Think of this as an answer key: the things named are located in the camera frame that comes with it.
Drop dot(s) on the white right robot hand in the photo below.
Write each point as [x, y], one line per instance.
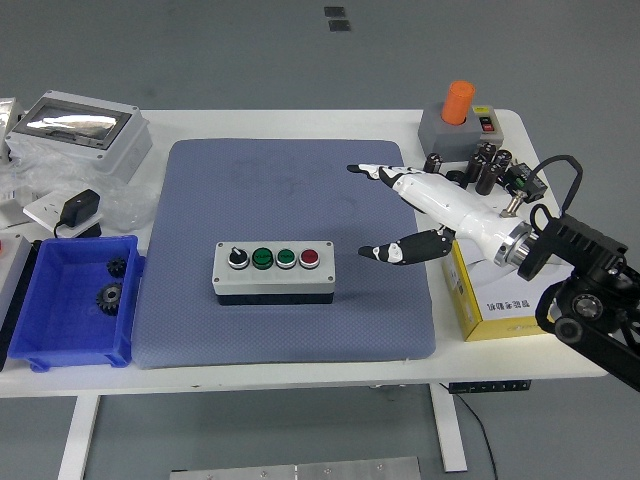
[450, 202]

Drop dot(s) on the grey four-button control box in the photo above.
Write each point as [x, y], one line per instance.
[272, 280]

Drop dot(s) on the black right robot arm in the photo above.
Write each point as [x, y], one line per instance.
[595, 295]

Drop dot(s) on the black capacitor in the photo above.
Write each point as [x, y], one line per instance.
[433, 162]
[503, 160]
[475, 167]
[488, 179]
[487, 150]

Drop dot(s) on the grey block holder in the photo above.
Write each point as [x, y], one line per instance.
[445, 137]

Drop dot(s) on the black module with green terminal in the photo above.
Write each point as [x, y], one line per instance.
[522, 177]

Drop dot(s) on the orange cylinder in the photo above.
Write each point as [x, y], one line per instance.
[458, 102]

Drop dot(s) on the white and yellow cardboard box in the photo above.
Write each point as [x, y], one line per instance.
[500, 300]

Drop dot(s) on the black table control panel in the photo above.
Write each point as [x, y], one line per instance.
[489, 387]

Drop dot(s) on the dark floor socket plate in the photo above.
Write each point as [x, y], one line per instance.
[339, 25]
[334, 11]

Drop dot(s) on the blue-grey mat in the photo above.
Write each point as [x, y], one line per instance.
[225, 200]

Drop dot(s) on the white table leg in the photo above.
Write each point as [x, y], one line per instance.
[450, 430]
[77, 435]

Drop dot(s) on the grey metal plate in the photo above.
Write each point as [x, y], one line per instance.
[300, 471]

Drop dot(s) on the small black gear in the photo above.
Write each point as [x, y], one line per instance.
[116, 266]

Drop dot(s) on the large black gear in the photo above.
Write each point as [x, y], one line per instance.
[110, 297]

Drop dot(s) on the black power adapter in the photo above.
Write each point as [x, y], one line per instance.
[80, 206]

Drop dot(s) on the white socket plate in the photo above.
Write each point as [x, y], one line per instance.
[40, 210]

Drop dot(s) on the blue plastic bin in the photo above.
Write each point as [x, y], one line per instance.
[60, 330]

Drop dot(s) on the clear plastic bag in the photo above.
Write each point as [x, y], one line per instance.
[30, 175]

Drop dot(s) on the silver foil bag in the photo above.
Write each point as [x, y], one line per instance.
[7, 120]

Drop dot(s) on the white wall switch plate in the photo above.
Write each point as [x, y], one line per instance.
[492, 203]

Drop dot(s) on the beige red-black switch box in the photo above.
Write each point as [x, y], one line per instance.
[492, 127]

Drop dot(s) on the grey enclosure with window lid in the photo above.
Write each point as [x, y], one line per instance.
[115, 145]

